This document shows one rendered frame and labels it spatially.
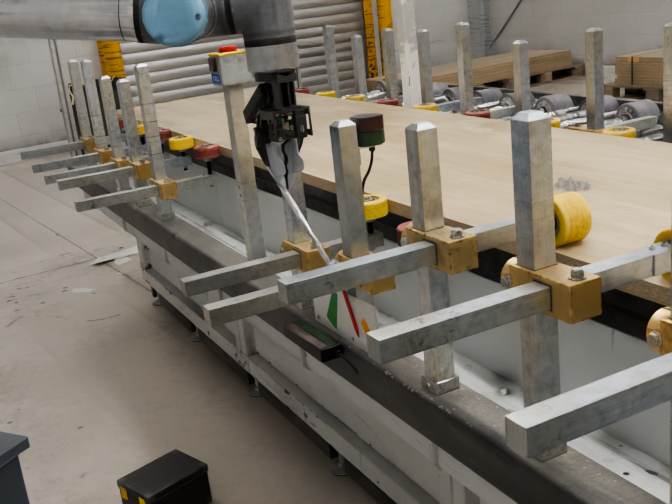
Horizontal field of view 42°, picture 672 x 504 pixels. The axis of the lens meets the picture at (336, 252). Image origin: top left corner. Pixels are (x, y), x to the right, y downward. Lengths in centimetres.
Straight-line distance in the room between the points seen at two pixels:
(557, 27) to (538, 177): 982
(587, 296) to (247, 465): 176
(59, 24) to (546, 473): 96
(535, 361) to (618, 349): 24
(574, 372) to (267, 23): 76
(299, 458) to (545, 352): 160
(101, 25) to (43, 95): 773
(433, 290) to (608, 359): 29
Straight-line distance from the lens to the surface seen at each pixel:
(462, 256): 128
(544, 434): 80
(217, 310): 143
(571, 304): 108
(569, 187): 178
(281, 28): 151
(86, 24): 143
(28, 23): 146
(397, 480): 222
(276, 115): 152
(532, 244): 112
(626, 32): 1026
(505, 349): 162
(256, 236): 203
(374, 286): 151
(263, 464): 269
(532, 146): 109
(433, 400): 140
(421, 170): 130
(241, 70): 196
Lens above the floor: 134
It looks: 17 degrees down
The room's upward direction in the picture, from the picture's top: 6 degrees counter-clockwise
